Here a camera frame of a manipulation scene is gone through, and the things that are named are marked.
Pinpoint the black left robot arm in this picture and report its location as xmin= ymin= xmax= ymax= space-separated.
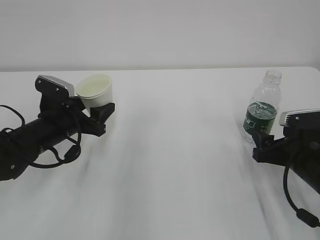
xmin=0 ymin=97 xmax=116 ymax=181

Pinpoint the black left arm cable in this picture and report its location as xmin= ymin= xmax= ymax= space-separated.
xmin=0 ymin=104 xmax=83 ymax=169

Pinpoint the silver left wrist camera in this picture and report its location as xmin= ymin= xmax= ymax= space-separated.
xmin=35 ymin=75 xmax=75 ymax=113

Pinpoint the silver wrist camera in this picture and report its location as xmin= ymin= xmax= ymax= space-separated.
xmin=35 ymin=75 xmax=75 ymax=113
xmin=279 ymin=108 xmax=320 ymax=130

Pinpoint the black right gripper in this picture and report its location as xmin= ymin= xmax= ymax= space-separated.
xmin=252 ymin=127 xmax=320 ymax=170

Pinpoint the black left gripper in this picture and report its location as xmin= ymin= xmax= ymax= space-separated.
xmin=38 ymin=97 xmax=116 ymax=137

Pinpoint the clear water bottle green label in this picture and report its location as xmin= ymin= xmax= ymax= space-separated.
xmin=241 ymin=70 xmax=283 ymax=144

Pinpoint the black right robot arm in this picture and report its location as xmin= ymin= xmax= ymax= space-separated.
xmin=252 ymin=127 xmax=320 ymax=193

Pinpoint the white paper cup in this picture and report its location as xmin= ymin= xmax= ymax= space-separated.
xmin=75 ymin=73 xmax=113 ymax=114

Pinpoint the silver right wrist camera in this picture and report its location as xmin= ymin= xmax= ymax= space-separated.
xmin=279 ymin=108 xmax=320 ymax=130

